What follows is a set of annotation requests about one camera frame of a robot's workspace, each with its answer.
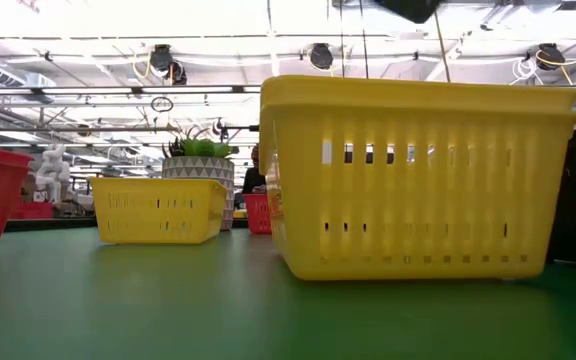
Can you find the red crate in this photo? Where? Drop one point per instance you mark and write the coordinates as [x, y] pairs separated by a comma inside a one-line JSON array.
[[32, 211]]

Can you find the person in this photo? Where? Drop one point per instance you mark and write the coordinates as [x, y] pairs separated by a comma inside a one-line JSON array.
[[254, 180]]

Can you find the yellow plastic basket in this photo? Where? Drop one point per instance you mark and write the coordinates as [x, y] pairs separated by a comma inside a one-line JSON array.
[[418, 90], [158, 212], [418, 200]]

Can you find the white lumpy figure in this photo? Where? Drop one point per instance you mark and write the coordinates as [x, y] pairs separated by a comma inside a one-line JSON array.
[[53, 172]]

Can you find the potted succulent in patterned pot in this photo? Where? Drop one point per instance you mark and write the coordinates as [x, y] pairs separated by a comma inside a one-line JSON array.
[[203, 175]]

